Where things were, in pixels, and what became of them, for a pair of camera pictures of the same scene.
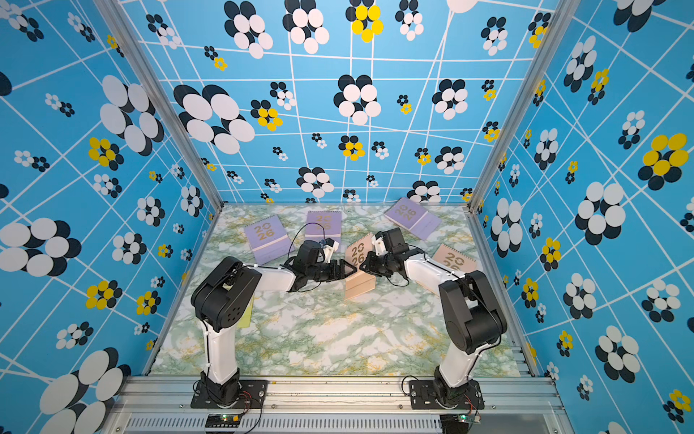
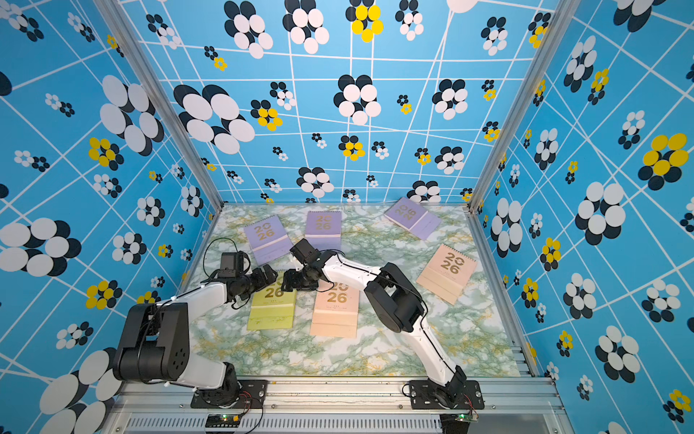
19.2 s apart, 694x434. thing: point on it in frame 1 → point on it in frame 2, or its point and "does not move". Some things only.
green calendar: [246, 318] → [272, 307]
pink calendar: [361, 281] → [336, 312]
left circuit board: [222, 420] does not move
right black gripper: [370, 262] → [291, 284]
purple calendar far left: [267, 240] does not move
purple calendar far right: [413, 217] does not move
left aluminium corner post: [163, 94] does not move
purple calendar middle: [331, 221] does not move
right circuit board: [458, 422] does not move
